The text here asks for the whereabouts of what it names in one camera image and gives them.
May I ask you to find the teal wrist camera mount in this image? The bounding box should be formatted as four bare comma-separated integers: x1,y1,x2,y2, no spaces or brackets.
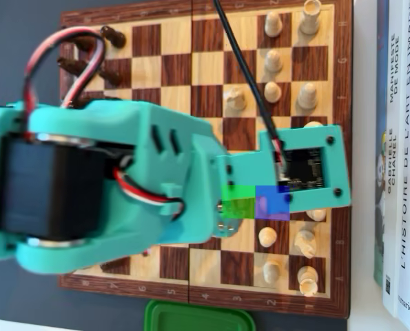
214,124,352,213

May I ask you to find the white rook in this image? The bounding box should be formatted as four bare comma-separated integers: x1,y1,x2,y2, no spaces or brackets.
296,265,320,298
298,0,322,36

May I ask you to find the green plastic lid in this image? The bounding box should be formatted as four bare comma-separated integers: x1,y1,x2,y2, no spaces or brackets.
143,299,256,331

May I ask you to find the black camera cable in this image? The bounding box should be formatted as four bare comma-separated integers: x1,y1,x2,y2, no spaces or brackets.
212,0,285,163

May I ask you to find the white bishop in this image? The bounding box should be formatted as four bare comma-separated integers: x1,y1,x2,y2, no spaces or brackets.
305,208,327,222
296,82,319,110

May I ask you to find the dark brown rook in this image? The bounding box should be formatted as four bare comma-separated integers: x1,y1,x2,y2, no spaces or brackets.
61,33,99,52

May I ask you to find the dark brown bishop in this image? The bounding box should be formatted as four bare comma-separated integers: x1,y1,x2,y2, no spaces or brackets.
66,94,99,108

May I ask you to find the long red white black cable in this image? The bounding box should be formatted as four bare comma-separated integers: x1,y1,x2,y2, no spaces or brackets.
23,26,107,115

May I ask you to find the dark brown knight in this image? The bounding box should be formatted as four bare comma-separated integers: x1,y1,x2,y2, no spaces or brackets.
57,56,89,77

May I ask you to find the white knight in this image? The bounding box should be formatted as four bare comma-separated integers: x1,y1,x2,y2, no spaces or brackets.
223,86,247,112
294,230,318,259

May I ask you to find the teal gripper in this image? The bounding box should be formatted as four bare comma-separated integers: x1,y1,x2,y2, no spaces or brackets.
189,132,244,243

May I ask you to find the illustrated cover book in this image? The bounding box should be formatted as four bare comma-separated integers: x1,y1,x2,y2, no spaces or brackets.
373,0,391,288

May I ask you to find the wooden folding chessboard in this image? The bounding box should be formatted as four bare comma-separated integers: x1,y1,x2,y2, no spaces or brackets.
57,0,353,320

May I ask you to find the white Gabrielle Chanel book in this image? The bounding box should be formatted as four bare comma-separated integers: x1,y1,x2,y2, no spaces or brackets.
382,0,407,319

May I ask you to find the short red white black cable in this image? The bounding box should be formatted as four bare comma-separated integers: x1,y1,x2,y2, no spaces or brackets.
112,165,187,222

